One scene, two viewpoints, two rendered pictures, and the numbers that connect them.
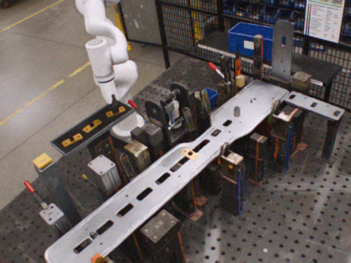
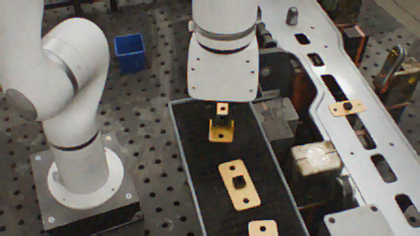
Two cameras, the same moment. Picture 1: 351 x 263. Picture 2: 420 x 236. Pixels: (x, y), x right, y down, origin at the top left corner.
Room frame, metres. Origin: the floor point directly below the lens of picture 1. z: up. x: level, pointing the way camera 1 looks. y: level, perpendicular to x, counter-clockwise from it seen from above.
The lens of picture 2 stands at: (1.04, 0.69, 1.70)
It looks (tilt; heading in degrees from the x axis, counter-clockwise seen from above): 48 degrees down; 296
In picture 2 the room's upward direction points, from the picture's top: straight up
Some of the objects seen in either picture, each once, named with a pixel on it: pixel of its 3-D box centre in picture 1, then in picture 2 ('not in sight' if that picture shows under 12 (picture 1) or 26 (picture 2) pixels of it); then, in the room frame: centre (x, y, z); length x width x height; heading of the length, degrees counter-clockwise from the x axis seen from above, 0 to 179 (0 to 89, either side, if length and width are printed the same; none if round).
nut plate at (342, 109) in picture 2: (190, 153); (347, 106); (1.06, -0.05, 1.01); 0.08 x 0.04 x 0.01; 40
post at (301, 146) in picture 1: (298, 124); not in sight; (1.31, -0.65, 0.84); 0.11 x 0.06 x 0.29; 40
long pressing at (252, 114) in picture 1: (188, 158); (353, 114); (1.04, -0.04, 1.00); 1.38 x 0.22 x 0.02; 130
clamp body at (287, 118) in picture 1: (279, 143); (337, 35); (1.17, -0.49, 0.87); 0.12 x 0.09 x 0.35; 40
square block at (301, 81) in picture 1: (298, 103); not in sight; (1.44, -0.69, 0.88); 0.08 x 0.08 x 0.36; 40
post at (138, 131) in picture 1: (145, 161); (266, 188); (1.16, 0.16, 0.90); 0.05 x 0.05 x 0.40; 40
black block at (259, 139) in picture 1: (257, 159); (345, 70); (1.11, -0.37, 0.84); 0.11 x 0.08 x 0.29; 40
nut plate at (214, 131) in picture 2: (115, 111); (221, 120); (1.23, 0.25, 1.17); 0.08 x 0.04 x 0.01; 112
